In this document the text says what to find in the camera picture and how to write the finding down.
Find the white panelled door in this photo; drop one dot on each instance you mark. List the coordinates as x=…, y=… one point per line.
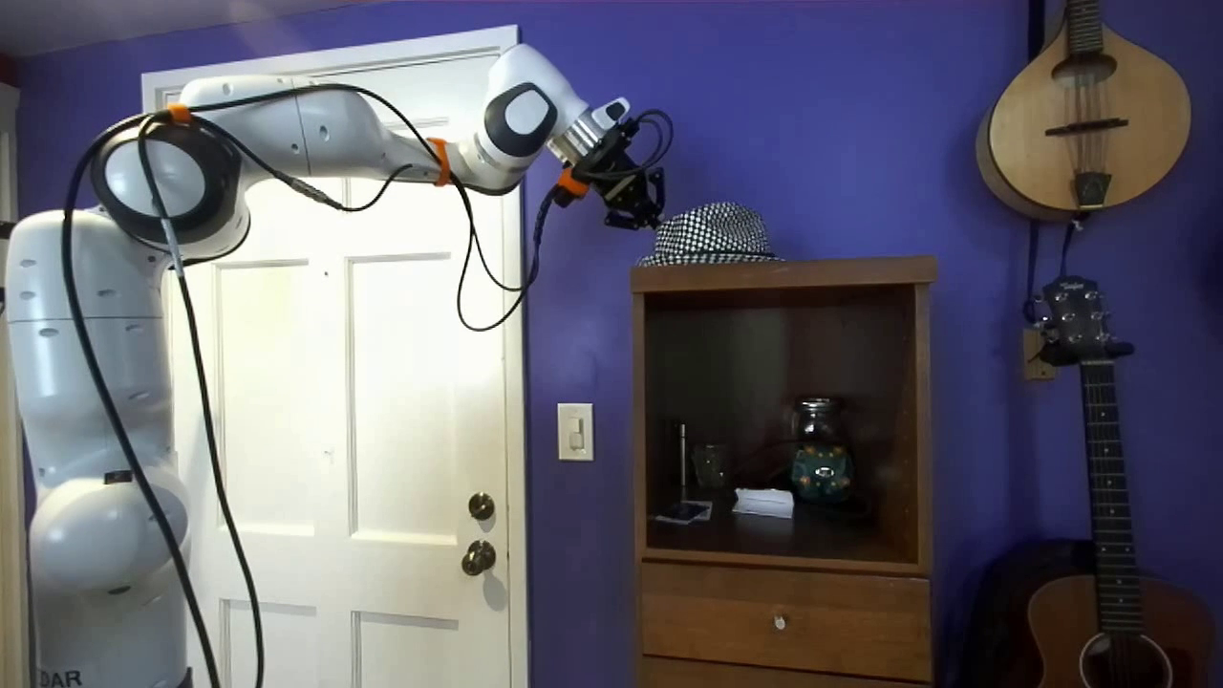
x=384, y=385

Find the white light switch plate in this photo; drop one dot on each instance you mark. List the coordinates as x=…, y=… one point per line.
x=577, y=432

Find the tan guitar tag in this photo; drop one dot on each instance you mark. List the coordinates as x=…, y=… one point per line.
x=1039, y=358

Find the wooden mandolin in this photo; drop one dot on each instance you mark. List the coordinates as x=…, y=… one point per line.
x=1091, y=127

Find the dark round door knob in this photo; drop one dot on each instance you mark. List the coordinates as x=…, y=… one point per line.
x=481, y=559

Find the round drawer knob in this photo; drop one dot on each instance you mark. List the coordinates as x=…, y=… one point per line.
x=782, y=624

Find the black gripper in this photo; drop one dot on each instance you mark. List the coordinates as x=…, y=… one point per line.
x=620, y=164

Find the dark drinking glass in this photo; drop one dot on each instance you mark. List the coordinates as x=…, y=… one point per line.
x=713, y=479

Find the brown wooden cabinet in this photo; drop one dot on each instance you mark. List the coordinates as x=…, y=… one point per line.
x=784, y=596

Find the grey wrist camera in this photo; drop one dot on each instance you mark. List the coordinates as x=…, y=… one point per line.
x=608, y=115

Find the small metal stand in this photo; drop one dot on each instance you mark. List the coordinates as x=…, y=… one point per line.
x=681, y=504

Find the dark patterned vase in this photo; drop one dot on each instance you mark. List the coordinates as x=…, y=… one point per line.
x=824, y=464

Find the white folded object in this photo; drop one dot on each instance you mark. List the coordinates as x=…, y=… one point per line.
x=768, y=503

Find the dark deadbolt lock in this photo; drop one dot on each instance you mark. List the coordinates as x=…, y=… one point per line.
x=481, y=504

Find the black white checkered hat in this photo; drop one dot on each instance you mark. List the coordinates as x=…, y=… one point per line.
x=710, y=233

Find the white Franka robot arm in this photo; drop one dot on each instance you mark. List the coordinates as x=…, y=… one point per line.
x=89, y=385

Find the acoustic guitar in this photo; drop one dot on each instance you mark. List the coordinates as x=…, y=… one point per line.
x=1113, y=511

